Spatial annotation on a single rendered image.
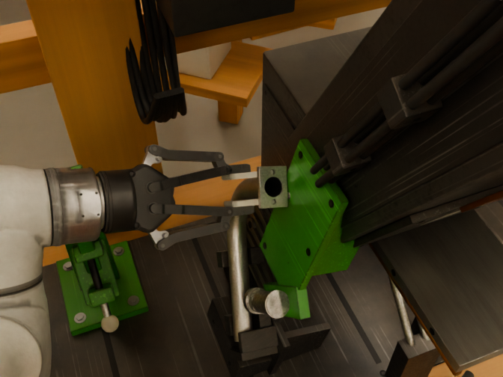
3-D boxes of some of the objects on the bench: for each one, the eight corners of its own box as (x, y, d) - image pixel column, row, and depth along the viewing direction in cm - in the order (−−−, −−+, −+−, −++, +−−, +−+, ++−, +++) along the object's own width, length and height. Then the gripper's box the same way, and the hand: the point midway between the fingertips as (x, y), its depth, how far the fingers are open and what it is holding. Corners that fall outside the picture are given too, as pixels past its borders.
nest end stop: (263, 348, 94) (278, 353, 89) (229, 356, 91) (242, 361, 87) (262, 340, 94) (277, 345, 89) (228, 348, 91) (241, 353, 87)
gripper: (110, 272, 67) (292, 246, 77) (97, 132, 67) (282, 125, 77) (96, 265, 74) (266, 242, 84) (86, 138, 73) (257, 131, 84)
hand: (251, 188), depth 79 cm, fingers closed on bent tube, 3 cm apart
